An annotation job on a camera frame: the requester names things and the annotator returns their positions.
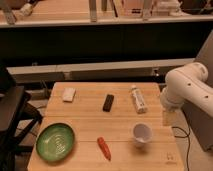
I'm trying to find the green ribbed plate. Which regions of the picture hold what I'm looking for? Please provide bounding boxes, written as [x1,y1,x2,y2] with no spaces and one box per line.
[36,123,75,163]

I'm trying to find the black cable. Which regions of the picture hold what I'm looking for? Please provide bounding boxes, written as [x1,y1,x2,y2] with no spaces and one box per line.
[171,125,192,171]

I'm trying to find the white plastic bottle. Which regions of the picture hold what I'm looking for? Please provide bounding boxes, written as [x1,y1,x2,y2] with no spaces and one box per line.
[131,85,148,114]

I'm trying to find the grey cabinet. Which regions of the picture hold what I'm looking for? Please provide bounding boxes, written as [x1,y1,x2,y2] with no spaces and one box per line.
[182,30,213,151]

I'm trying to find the black side cart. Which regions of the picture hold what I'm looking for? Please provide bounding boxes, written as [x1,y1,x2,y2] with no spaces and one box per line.
[0,64,43,171]

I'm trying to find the grey metal rail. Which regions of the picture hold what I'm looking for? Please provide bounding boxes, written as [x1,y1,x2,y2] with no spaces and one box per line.
[8,58,193,83]

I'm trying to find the orange carrot toy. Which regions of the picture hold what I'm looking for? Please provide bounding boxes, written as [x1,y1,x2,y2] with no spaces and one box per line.
[97,137,111,160]

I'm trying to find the white sponge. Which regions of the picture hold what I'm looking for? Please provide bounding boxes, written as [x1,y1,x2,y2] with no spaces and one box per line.
[62,88,76,102]

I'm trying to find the black rectangular block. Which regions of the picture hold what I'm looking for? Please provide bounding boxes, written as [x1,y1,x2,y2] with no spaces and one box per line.
[102,94,114,112]

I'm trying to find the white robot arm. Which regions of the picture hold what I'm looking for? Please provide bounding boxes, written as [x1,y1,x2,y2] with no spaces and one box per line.
[159,62,213,126]

